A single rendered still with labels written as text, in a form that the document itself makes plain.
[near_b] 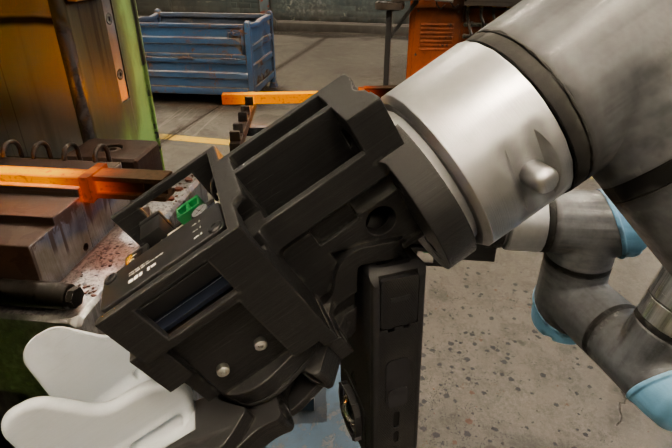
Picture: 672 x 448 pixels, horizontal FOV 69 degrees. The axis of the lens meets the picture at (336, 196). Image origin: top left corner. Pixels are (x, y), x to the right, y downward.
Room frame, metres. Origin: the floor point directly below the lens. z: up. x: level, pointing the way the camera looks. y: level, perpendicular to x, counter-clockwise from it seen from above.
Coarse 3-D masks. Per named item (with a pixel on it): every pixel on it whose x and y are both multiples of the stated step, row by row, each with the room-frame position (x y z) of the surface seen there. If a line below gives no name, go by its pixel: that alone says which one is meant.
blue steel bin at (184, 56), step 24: (144, 24) 4.29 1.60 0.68; (168, 24) 4.26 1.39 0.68; (192, 24) 4.24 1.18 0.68; (216, 24) 4.21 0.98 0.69; (240, 24) 4.19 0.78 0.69; (264, 24) 4.69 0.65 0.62; (144, 48) 4.31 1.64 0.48; (168, 48) 4.28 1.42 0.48; (192, 48) 4.25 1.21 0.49; (216, 48) 4.22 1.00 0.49; (240, 48) 4.19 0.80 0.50; (264, 48) 4.70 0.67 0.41; (168, 72) 4.27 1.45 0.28; (192, 72) 4.24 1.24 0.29; (216, 72) 4.22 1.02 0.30; (240, 72) 4.19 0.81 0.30; (264, 72) 4.58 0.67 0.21
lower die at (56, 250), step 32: (0, 160) 0.64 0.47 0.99; (32, 160) 0.64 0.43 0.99; (0, 192) 0.54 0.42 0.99; (32, 192) 0.54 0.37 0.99; (64, 192) 0.53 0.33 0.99; (0, 224) 0.48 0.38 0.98; (32, 224) 0.48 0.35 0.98; (64, 224) 0.49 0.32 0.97; (96, 224) 0.55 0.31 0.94; (0, 256) 0.44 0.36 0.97; (32, 256) 0.44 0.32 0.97; (64, 256) 0.48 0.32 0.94
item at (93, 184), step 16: (0, 176) 0.56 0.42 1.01; (16, 176) 0.55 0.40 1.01; (32, 176) 0.55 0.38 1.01; (48, 176) 0.55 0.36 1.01; (64, 176) 0.55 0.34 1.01; (80, 176) 0.54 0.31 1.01; (96, 176) 0.54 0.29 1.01; (112, 176) 0.54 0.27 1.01; (128, 176) 0.54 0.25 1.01; (144, 176) 0.54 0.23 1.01; (160, 176) 0.54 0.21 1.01; (96, 192) 0.54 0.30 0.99; (112, 192) 0.55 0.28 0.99; (128, 192) 0.55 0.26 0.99; (144, 192) 0.54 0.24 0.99
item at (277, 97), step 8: (360, 88) 1.18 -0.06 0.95; (368, 88) 1.16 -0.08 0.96; (376, 88) 1.16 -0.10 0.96; (384, 88) 1.16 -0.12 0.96; (392, 88) 1.16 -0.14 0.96; (224, 96) 1.14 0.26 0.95; (232, 96) 1.14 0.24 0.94; (240, 96) 1.14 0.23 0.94; (256, 96) 1.14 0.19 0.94; (264, 96) 1.14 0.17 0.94; (272, 96) 1.15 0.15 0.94; (280, 96) 1.15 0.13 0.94; (288, 96) 1.15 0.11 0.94; (296, 96) 1.15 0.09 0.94; (304, 96) 1.15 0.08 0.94; (224, 104) 1.14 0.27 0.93
